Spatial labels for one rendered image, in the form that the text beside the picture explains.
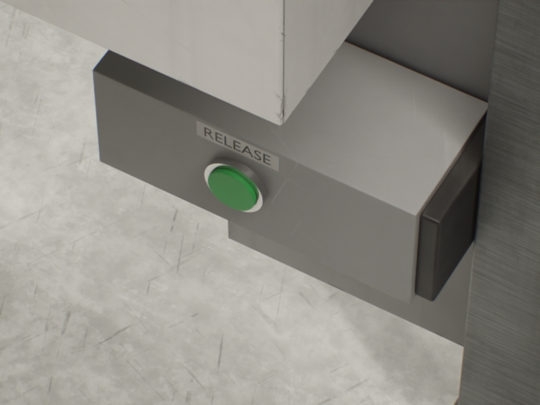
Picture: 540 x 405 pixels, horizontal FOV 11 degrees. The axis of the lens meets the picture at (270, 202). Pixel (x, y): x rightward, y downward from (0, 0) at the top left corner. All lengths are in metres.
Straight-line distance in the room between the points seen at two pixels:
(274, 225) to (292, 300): 1.34
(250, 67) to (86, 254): 1.64
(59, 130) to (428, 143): 1.55
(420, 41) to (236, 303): 1.39
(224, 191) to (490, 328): 0.18
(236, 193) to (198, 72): 0.21
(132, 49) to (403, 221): 0.21
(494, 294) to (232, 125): 0.18
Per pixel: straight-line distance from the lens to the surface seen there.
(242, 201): 1.48
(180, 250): 2.87
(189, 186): 1.51
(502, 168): 1.43
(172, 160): 1.50
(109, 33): 1.29
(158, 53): 1.28
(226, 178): 1.47
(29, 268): 2.87
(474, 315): 1.55
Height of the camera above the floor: 2.32
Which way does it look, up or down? 53 degrees down
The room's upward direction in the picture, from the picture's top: straight up
